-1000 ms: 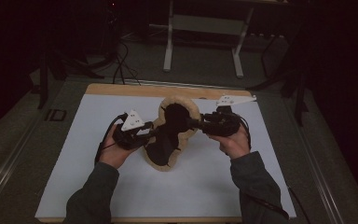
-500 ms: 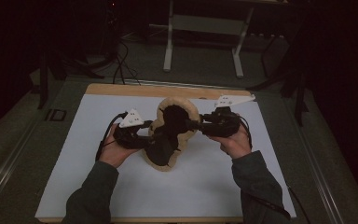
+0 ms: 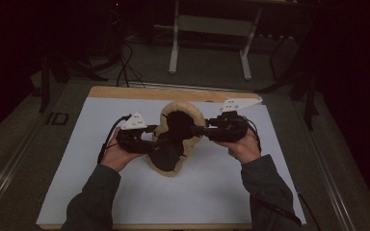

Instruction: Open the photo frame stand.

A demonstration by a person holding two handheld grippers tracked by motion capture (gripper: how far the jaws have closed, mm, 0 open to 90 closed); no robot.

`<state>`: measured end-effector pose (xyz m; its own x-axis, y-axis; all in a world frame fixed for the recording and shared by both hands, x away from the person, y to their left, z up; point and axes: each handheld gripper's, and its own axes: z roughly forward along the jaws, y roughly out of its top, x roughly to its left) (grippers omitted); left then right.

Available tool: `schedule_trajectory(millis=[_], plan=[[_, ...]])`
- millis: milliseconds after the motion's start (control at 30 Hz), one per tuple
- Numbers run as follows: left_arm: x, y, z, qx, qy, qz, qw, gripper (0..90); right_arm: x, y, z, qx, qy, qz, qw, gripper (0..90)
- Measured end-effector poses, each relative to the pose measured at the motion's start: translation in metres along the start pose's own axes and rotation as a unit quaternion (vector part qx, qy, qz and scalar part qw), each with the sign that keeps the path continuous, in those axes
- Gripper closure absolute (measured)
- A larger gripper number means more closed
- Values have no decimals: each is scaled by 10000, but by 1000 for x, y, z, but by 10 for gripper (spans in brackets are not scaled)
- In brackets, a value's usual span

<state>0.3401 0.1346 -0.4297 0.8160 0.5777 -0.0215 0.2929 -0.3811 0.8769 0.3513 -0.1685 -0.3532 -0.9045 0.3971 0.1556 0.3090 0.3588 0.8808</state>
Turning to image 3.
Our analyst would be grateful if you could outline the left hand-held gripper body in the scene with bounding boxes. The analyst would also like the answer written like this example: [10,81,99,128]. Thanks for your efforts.
[115,111,158,155]

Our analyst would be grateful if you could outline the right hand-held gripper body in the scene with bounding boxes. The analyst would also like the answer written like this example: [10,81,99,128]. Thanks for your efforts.
[204,96,264,144]

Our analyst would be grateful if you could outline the person's left hand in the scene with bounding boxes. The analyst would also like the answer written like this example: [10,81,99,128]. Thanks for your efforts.
[99,126,146,173]

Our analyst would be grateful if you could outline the person's right hand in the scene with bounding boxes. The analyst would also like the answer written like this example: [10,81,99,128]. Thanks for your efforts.
[213,125,262,165]

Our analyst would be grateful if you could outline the silver metal strip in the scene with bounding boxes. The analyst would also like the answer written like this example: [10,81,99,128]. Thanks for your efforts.
[125,81,258,94]

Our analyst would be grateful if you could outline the white table sheet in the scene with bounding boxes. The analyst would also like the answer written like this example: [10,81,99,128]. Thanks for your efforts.
[35,96,307,226]

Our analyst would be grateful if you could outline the white metal stand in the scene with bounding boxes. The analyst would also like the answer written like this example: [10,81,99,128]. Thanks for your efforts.
[168,0,265,82]

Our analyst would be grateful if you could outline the black stand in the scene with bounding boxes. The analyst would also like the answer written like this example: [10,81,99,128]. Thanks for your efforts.
[255,28,322,132]
[38,44,110,114]

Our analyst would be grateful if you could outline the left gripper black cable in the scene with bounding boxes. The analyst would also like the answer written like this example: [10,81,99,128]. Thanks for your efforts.
[96,114,133,166]

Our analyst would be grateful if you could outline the black floor cables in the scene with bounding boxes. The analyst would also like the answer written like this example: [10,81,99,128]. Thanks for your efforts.
[115,40,147,89]

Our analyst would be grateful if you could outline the black rectangular bracket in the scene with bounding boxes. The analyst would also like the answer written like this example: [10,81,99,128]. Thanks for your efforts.
[45,112,70,126]

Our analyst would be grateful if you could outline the metal floor rail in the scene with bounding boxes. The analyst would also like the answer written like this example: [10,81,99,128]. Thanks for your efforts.
[297,104,358,231]
[0,121,47,222]

